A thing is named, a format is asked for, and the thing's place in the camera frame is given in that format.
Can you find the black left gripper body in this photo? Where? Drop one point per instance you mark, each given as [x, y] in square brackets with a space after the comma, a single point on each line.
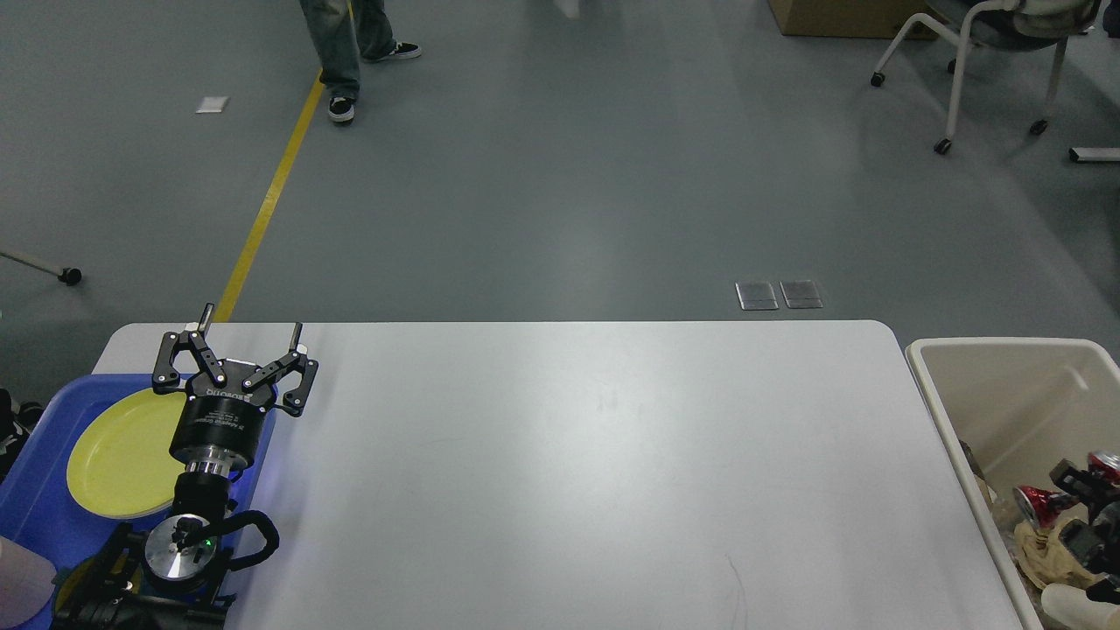
[232, 424]

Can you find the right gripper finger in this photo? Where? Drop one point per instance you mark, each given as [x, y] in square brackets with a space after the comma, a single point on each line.
[1094, 488]
[1085, 545]

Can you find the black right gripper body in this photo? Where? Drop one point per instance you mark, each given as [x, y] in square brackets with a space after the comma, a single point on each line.
[1107, 534]

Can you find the brown paper ball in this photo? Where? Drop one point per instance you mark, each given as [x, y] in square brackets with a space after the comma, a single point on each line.
[1045, 560]

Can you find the crushed red can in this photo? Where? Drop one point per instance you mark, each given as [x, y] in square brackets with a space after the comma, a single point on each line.
[1035, 503]

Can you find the yellow plate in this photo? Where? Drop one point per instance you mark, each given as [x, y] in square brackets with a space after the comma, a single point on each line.
[120, 467]

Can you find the grey mug yellow inside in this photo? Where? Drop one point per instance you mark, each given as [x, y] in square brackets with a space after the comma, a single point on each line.
[91, 585]

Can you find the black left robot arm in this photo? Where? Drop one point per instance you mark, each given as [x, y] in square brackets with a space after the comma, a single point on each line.
[170, 576]

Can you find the beige plastic bin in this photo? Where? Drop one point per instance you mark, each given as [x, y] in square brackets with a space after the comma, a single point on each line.
[1022, 405]

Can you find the chair leg with caster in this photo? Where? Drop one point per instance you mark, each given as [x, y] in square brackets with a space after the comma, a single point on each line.
[66, 275]

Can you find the pink cup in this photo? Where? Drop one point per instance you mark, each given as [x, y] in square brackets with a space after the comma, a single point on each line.
[26, 583]

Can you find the white paper on floor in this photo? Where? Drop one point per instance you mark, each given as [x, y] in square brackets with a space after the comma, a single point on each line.
[211, 105]

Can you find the white bar on floor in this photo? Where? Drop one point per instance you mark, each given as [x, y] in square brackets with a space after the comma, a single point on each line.
[1094, 155]

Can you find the floor socket plate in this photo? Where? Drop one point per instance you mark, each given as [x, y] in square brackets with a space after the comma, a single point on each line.
[756, 296]
[801, 295]

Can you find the person in blue jeans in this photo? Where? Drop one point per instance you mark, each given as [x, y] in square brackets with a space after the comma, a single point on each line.
[344, 34]

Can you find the white office chair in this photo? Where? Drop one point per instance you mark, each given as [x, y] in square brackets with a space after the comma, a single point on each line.
[1014, 26]

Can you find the cardboard box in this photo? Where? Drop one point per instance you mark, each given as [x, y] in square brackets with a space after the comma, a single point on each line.
[843, 19]

